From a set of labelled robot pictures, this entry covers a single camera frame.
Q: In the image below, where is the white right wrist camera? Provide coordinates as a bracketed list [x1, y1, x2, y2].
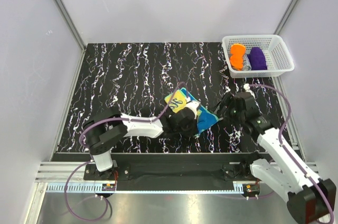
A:
[243, 83, 256, 98]

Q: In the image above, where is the aluminium frame rail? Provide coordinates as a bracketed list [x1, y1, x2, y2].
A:
[34, 162, 90, 182]

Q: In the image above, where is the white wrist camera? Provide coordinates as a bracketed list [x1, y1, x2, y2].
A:
[185, 97, 201, 119]
[243, 83, 256, 98]

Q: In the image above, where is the orange and grey towel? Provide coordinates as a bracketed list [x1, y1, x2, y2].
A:
[230, 43, 246, 71]

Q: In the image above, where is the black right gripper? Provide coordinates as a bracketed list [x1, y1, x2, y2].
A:
[209, 93, 245, 128]

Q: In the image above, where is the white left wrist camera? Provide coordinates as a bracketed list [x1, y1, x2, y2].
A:
[185, 97, 201, 119]

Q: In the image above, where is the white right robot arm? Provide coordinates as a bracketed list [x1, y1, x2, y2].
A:
[214, 92, 336, 223]

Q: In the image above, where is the white plastic basket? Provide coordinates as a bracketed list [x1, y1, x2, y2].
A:
[222, 34, 295, 78]

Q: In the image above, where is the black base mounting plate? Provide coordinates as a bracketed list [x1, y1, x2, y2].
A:
[83, 152, 271, 181]

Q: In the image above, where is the teal and blue towel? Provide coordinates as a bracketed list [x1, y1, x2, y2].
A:
[164, 88, 219, 135]

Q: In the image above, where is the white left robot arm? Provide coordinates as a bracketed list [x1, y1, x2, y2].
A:
[80, 102, 199, 180]

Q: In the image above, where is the white blue rolled towel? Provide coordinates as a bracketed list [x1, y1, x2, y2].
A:
[242, 54, 251, 71]

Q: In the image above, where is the purple rolled towel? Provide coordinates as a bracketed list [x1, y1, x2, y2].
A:
[248, 47, 267, 70]

